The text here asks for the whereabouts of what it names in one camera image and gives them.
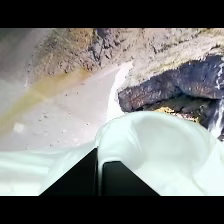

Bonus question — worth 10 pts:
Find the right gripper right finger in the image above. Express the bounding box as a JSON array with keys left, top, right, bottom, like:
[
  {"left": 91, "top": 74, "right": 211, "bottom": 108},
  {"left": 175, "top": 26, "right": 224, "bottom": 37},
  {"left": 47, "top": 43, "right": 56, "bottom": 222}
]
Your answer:
[{"left": 101, "top": 160, "right": 160, "bottom": 197}]

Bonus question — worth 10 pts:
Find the white garment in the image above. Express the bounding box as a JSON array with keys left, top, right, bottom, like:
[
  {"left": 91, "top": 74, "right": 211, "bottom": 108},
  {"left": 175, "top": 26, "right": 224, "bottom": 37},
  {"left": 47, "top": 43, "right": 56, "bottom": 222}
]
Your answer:
[{"left": 0, "top": 110, "right": 224, "bottom": 197}]

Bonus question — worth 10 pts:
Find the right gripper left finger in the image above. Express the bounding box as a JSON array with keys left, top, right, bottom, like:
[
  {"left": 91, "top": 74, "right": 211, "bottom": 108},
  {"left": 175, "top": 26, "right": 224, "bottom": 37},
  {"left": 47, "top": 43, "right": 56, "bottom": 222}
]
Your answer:
[{"left": 39, "top": 147, "right": 99, "bottom": 197}]

